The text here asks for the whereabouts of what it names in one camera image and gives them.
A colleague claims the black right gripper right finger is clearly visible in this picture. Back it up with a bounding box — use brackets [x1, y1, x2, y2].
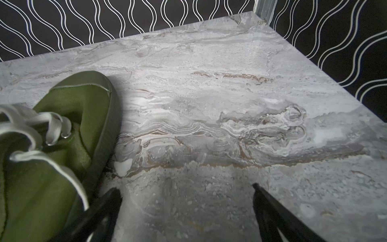
[253, 183, 324, 242]

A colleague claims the green shoe one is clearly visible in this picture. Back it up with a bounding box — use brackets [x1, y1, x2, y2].
[1, 71, 122, 242]

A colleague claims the aluminium frame corner post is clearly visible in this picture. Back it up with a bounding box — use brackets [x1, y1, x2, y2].
[253, 0, 278, 25]

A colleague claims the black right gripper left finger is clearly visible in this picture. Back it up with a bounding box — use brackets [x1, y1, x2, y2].
[50, 188, 122, 242]

